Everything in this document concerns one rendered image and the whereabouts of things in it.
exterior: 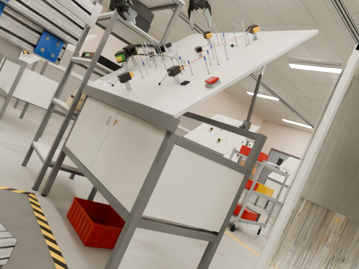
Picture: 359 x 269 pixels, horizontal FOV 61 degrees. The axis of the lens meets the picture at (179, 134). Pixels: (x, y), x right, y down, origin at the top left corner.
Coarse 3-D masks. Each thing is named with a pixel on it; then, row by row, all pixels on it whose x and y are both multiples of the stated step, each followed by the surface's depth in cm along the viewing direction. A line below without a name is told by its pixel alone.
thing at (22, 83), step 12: (96, 36) 436; (12, 60) 432; (24, 60) 414; (36, 60) 397; (0, 72) 473; (12, 72) 419; (24, 72) 396; (0, 84) 446; (12, 84) 390; (24, 84) 400; (36, 84) 409; (48, 84) 418; (24, 96) 404; (36, 96) 413; (48, 96) 422; (24, 108) 509; (0, 120) 390; (48, 120) 427
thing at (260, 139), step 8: (200, 120) 208; (208, 120) 202; (224, 128) 189; (232, 128) 184; (240, 128) 179; (248, 128) 179; (248, 136) 173; (256, 136) 169; (264, 136) 166; (256, 144) 167; (256, 152) 166; (248, 160) 167; (256, 160) 168
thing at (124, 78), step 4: (124, 72) 178; (128, 72) 176; (120, 76) 173; (124, 76) 175; (128, 76) 176; (120, 80) 176; (124, 80) 175; (128, 80) 176; (112, 84) 174; (128, 84) 178; (128, 88) 179
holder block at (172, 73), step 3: (174, 66) 161; (177, 66) 159; (168, 69) 159; (171, 69) 157; (174, 69) 158; (177, 69) 160; (180, 69) 161; (171, 72) 158; (174, 72) 159; (177, 72) 160; (180, 72) 161; (168, 75) 162; (171, 75) 159; (174, 75) 159
